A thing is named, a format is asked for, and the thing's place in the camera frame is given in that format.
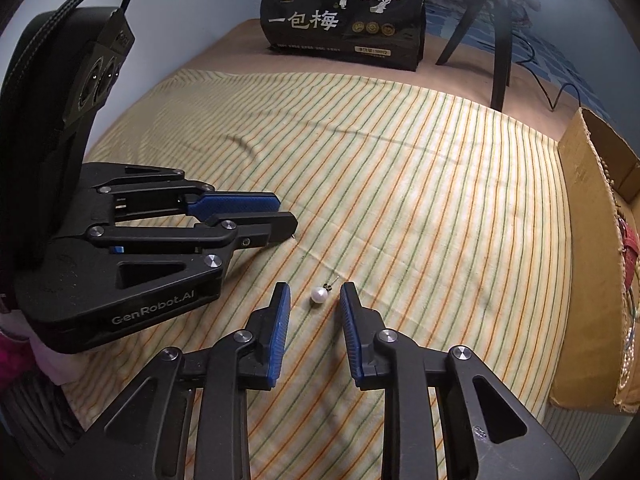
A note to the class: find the person's left forearm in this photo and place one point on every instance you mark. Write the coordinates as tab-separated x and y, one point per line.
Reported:
20	355

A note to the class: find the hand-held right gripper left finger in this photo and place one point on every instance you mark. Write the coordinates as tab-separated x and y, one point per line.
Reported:
279	330

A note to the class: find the cardboard box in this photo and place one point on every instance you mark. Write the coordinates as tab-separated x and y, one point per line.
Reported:
580	260

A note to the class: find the person's dark clothing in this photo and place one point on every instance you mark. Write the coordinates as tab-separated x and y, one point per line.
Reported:
35	420

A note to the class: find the black snack bag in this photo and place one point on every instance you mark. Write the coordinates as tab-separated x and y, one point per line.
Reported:
345	20

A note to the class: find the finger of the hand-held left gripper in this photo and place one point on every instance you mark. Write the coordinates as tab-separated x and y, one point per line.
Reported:
260	230
235	204

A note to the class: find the pearl earring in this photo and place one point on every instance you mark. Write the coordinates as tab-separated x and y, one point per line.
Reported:
318	296

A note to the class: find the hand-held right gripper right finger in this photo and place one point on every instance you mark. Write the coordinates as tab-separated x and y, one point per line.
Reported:
350	330

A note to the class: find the blue patterned bed sheet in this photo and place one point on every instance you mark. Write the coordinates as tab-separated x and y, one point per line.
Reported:
575	35

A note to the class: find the black tripod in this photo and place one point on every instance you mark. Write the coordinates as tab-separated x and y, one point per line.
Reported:
500	50

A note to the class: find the yellow striped cloth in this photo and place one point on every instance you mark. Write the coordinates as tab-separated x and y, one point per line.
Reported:
400	210

